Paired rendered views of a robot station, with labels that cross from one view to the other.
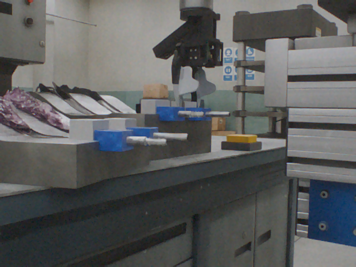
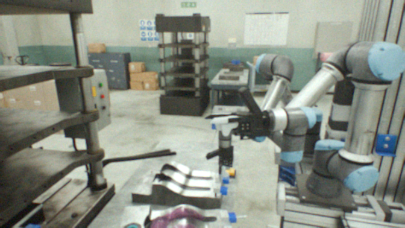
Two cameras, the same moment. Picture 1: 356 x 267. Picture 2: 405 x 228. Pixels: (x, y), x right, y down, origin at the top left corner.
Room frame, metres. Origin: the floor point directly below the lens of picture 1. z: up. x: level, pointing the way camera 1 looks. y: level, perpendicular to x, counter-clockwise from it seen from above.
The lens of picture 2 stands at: (-0.20, 0.58, 1.72)
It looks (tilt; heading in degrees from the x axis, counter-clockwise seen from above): 18 degrees down; 338
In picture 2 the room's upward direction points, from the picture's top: straight up
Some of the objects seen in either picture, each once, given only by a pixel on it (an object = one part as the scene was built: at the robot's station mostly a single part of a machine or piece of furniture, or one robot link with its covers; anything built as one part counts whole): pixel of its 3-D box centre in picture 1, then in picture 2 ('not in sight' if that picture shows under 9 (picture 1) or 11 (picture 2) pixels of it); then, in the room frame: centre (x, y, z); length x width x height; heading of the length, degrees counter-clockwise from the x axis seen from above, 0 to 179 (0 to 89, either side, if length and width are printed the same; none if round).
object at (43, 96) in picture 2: not in sight; (47, 102); (5.18, 1.50, 0.47); 1.22 x 0.80 x 0.94; 61
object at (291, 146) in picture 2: not in sight; (289, 143); (0.46, -0.03, 1.34); 0.11 x 0.08 x 0.11; 169
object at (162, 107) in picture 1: (174, 113); (225, 190); (0.86, 0.01, 0.89); 0.13 x 0.05 x 0.05; 57
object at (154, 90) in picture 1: (155, 91); (97, 47); (8.51, 0.48, 1.26); 0.42 x 0.33 x 0.29; 57
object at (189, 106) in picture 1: (202, 114); (227, 180); (0.95, -0.05, 0.89); 0.13 x 0.05 x 0.05; 57
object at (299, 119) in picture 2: not in sight; (296, 119); (0.44, -0.02, 1.43); 0.11 x 0.08 x 0.09; 79
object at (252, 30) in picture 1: (290, 102); (187, 63); (5.48, -1.38, 1.03); 1.54 x 0.94 x 2.06; 147
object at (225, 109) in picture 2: not in sight; (228, 112); (3.83, -1.61, 0.28); 0.61 x 0.41 x 0.15; 57
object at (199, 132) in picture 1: (95, 120); (180, 183); (1.06, 0.20, 0.87); 0.50 x 0.26 x 0.14; 57
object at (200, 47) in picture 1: (198, 40); (225, 155); (0.96, -0.04, 1.05); 0.09 x 0.08 x 0.12; 57
